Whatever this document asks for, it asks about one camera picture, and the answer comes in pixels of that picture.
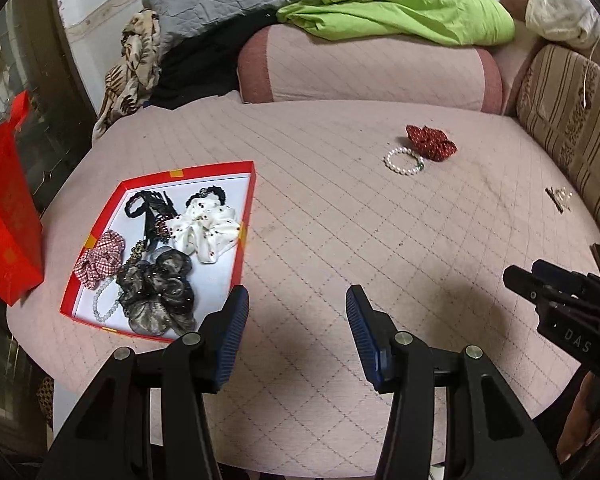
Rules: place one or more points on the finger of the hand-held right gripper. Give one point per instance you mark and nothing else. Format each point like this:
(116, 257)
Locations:
(525, 282)
(565, 275)

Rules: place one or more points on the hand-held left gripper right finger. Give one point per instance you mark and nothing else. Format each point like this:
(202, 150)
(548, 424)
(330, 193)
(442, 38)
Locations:
(362, 325)

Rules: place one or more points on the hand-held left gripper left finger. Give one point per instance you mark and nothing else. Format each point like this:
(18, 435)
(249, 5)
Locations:
(230, 330)

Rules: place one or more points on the dark sheer scrunchie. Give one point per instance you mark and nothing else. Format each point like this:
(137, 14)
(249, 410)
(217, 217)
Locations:
(155, 290)

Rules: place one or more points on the white dotted scrunchie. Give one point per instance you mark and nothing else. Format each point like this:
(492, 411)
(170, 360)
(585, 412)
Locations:
(205, 235)

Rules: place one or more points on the black sequined hair band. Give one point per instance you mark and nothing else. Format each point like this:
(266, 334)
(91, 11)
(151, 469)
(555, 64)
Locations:
(155, 230)

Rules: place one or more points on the black scrunchie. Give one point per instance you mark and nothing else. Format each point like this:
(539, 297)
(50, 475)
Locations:
(212, 191)

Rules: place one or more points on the red cardboard box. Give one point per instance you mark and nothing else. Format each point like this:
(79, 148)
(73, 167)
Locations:
(242, 190)

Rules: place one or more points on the red white checked scrunchie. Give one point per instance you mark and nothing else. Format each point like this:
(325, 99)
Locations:
(97, 260)

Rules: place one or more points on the person's right hand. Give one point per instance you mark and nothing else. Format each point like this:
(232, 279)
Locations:
(580, 420)

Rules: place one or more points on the gold hair clip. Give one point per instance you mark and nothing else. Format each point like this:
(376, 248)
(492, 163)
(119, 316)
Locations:
(557, 197)

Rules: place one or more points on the pink quilted bed cover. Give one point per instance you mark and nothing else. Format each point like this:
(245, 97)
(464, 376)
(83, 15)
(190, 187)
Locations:
(330, 210)

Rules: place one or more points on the striped beige cushion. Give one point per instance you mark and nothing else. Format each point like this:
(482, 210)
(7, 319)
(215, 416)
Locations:
(570, 120)

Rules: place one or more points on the red dotted scrunchie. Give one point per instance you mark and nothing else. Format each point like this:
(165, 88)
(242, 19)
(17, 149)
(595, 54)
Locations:
(430, 142)

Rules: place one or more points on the red paper bag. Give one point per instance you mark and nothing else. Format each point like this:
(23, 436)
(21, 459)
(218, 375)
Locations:
(5, 210)

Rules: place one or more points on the pink bolster pillow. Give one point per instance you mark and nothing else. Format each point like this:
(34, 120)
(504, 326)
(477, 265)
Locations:
(355, 70)

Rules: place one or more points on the white plastic bag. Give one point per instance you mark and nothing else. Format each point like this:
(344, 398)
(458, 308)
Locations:
(560, 15)

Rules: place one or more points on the dark cloth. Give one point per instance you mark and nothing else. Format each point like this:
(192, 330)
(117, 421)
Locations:
(205, 70)

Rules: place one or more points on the brown cream patterned cloth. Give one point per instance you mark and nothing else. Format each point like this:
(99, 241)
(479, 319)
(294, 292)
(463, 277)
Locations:
(135, 60)

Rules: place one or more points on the dark glass cabinet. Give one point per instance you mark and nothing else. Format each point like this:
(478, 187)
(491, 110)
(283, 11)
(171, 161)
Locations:
(55, 85)

